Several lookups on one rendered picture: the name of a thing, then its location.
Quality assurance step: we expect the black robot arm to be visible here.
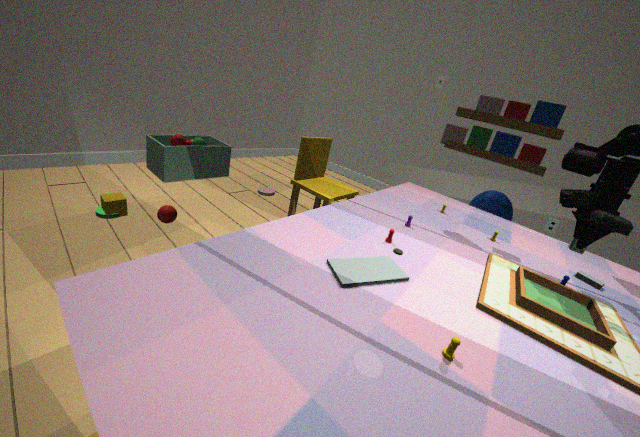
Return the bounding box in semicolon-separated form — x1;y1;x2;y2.
559;124;640;212

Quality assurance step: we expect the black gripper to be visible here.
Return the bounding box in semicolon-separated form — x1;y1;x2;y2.
572;180;634;249

